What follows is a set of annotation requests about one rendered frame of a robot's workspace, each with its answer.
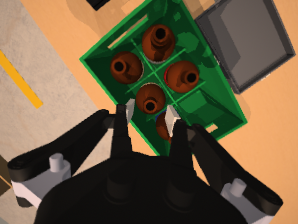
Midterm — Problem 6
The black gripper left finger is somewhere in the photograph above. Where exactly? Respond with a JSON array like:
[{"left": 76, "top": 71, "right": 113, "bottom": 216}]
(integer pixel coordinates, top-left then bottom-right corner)
[{"left": 7, "top": 99, "right": 137, "bottom": 209}]

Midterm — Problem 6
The green bottle crate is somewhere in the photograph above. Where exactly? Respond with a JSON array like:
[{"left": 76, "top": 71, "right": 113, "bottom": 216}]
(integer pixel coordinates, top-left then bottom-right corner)
[{"left": 94, "top": 6, "right": 248, "bottom": 156}]

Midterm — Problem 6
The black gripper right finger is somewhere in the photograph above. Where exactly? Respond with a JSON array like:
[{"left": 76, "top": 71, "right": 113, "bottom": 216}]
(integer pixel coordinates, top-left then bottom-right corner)
[{"left": 165, "top": 105, "right": 283, "bottom": 224}]

